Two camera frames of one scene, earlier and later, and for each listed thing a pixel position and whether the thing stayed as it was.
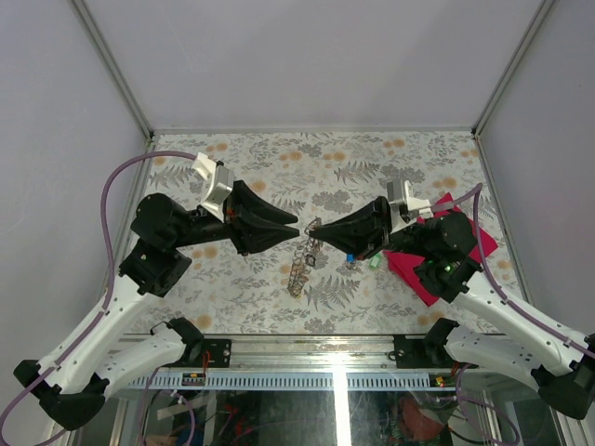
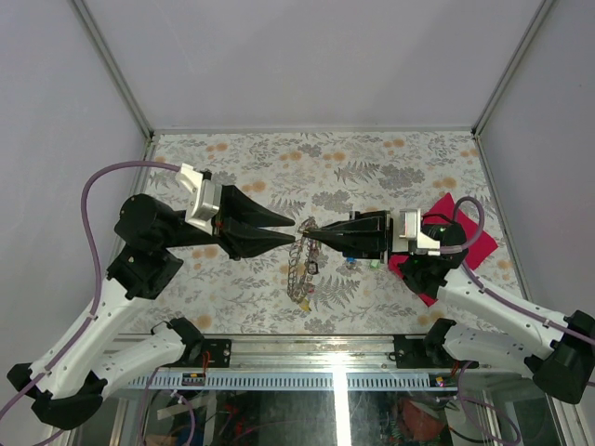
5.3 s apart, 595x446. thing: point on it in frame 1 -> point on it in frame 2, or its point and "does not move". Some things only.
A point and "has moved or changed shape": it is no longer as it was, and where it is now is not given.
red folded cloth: [405, 266] does not move
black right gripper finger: [355, 239] does not move
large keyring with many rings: [305, 259] has moved or changed shape
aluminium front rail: [310, 353] does not move
